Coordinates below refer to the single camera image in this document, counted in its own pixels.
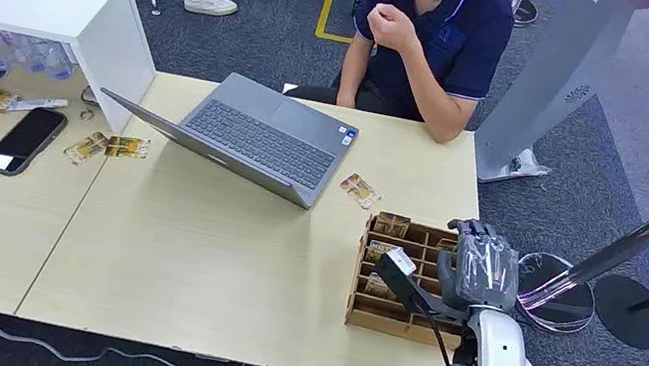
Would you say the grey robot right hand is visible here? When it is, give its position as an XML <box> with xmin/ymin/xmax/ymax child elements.
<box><xmin>428</xmin><ymin>213</ymin><xmax>531</xmax><ymax>323</ymax></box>

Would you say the wooden card organizer box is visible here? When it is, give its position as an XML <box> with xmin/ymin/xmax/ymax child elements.
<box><xmin>340</xmin><ymin>209</ymin><xmax>485</xmax><ymax>353</ymax></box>

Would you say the seated person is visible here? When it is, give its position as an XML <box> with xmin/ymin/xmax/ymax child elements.
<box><xmin>279</xmin><ymin>0</ymin><xmax>520</xmax><ymax>154</ymax></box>

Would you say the person's left hand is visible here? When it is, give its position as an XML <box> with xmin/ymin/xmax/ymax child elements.
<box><xmin>361</xmin><ymin>0</ymin><xmax>425</xmax><ymax>57</ymax></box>

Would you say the grey gate kiosk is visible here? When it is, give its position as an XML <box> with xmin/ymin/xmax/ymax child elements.
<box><xmin>465</xmin><ymin>0</ymin><xmax>649</xmax><ymax>209</ymax></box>

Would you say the grey open laptop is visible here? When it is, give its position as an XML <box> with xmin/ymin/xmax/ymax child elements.
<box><xmin>84</xmin><ymin>49</ymin><xmax>366</xmax><ymax>218</ymax></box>

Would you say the chrome round floor base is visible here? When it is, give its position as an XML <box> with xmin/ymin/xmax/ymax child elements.
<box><xmin>504</xmin><ymin>0</ymin><xmax>542</xmax><ymax>33</ymax></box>

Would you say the white tube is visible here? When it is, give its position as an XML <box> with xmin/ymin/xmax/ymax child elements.
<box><xmin>6</xmin><ymin>88</ymin><xmax>71</xmax><ymax>123</ymax></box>

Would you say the black smartphone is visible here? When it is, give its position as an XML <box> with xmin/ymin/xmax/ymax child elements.
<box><xmin>0</xmin><ymin>98</ymin><xmax>71</xmax><ymax>186</ymax></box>

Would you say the clear water bottles pack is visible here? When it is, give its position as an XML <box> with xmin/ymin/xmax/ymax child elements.
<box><xmin>0</xmin><ymin>28</ymin><xmax>81</xmax><ymax>86</ymax></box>

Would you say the pale wrist camera on black bracket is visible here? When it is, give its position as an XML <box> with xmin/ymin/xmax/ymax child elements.
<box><xmin>359</xmin><ymin>245</ymin><xmax>474</xmax><ymax>366</ymax></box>

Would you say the chrome stanchion post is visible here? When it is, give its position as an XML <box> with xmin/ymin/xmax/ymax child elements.
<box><xmin>505</xmin><ymin>110</ymin><xmax>649</xmax><ymax>351</ymax></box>

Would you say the metal key ring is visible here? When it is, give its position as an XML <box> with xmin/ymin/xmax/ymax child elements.
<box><xmin>75</xmin><ymin>84</ymin><xmax>104</xmax><ymax>124</ymax></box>

